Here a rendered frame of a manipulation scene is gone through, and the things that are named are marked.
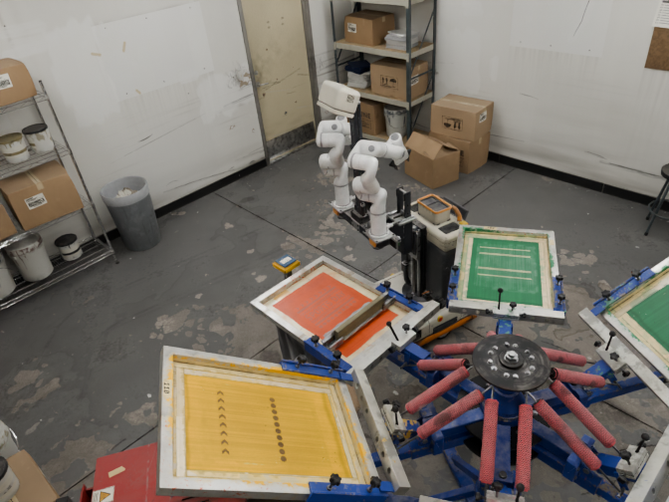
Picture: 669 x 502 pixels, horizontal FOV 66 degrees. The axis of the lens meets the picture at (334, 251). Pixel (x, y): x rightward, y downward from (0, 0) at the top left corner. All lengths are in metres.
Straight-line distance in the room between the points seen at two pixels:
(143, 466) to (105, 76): 4.05
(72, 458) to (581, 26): 5.53
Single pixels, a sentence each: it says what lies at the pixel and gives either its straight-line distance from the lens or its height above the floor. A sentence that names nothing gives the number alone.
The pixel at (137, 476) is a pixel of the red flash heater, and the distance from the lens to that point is 2.31.
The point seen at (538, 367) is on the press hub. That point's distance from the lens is 2.19.
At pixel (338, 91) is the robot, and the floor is 2.02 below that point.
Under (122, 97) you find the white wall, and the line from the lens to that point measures 5.67.
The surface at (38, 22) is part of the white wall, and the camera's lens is 5.36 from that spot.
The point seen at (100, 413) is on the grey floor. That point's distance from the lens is 4.17.
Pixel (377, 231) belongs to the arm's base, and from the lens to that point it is 3.10.
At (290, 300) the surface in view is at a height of 0.95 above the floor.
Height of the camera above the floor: 2.91
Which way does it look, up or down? 36 degrees down
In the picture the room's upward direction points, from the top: 6 degrees counter-clockwise
